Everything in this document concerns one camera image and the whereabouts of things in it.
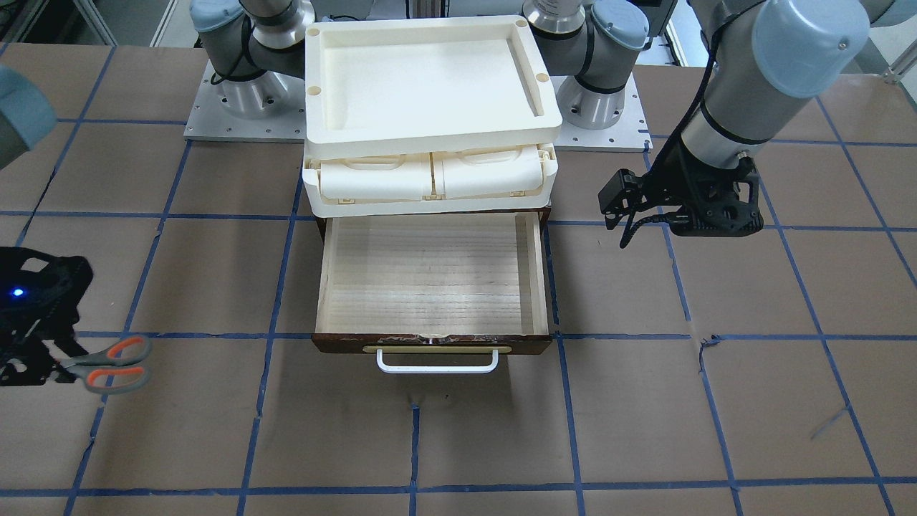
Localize orange grey scissors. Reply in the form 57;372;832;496
54;335;152;395

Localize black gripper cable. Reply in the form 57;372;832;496
619;14;724;249

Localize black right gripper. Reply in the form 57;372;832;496
1;247;94;386

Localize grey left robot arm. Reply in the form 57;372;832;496
522;1;915;247

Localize wooden drawer white handle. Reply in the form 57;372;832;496
312;208;552;373

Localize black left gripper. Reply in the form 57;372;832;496
599;136;765;237

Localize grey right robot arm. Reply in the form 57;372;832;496
1;1;317;394

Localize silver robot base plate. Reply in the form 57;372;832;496
184;63;653;153

